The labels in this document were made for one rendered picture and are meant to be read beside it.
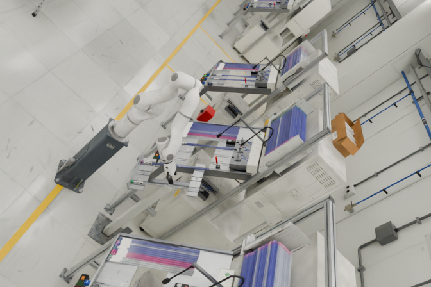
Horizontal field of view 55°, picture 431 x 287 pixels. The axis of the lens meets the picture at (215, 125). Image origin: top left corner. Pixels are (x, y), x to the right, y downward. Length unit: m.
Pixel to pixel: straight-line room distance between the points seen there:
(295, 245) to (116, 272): 1.00
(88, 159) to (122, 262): 1.07
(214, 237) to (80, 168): 1.22
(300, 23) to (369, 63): 1.83
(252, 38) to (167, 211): 4.70
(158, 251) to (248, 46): 5.59
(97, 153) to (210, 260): 1.27
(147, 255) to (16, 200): 1.21
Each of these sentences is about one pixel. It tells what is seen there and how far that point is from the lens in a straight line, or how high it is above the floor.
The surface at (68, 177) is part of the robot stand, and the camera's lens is 3.55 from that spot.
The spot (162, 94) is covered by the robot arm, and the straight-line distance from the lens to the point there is 2.79.
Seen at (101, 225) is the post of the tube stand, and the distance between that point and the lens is 3.59.
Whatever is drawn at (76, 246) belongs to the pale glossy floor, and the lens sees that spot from 3.42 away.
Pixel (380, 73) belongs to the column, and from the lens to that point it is 6.16.
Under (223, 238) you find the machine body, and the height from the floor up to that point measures 0.59.
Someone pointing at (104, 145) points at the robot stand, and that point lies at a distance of 3.20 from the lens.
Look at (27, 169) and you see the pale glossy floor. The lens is 3.52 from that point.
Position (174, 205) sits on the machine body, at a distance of 3.47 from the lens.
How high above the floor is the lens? 2.73
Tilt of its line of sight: 29 degrees down
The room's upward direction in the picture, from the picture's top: 52 degrees clockwise
